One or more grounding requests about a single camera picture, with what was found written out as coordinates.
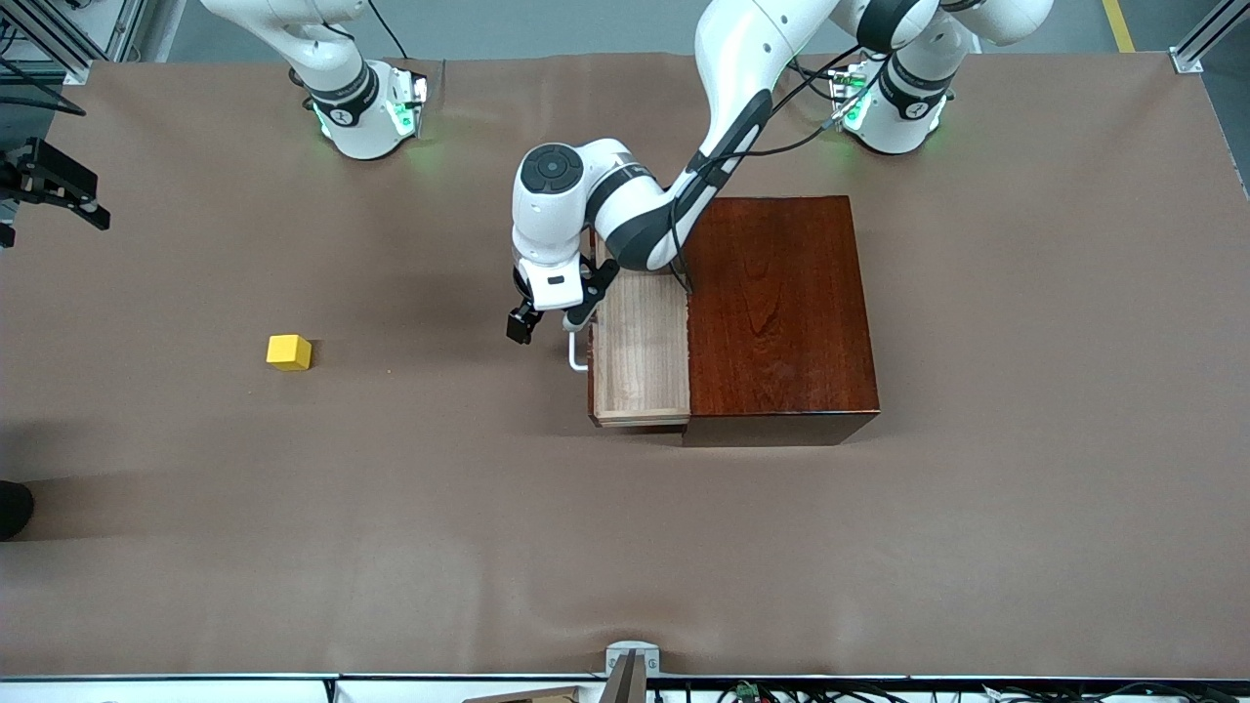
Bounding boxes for wooden drawer with white handle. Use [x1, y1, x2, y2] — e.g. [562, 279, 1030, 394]
[568, 227, 693, 430]

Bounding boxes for yellow block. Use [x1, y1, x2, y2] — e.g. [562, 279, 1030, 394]
[265, 333, 314, 373]

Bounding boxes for brown table cover sheet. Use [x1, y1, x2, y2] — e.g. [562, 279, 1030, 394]
[0, 51, 1250, 681]

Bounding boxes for dark brown wooden cabinet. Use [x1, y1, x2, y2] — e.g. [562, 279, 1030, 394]
[681, 195, 882, 448]

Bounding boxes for black rounded object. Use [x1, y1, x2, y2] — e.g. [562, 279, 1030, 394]
[0, 479, 36, 542]

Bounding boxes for brown cardboard piece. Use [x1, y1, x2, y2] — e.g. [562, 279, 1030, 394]
[463, 685, 589, 703]

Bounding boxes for yellow floor tape strip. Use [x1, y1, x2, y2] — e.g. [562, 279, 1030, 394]
[1103, 0, 1138, 54]

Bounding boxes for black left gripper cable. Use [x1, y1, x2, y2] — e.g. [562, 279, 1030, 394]
[668, 49, 862, 296]

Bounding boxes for aluminium frame with black struts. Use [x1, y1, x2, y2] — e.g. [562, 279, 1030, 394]
[0, 0, 149, 87]

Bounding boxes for black right arm base cable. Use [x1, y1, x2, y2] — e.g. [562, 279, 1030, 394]
[365, 0, 407, 62]

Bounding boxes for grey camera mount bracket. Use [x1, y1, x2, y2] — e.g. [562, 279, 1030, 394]
[605, 640, 661, 703]

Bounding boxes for black left arm base cables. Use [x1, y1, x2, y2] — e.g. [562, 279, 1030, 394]
[789, 59, 853, 104]

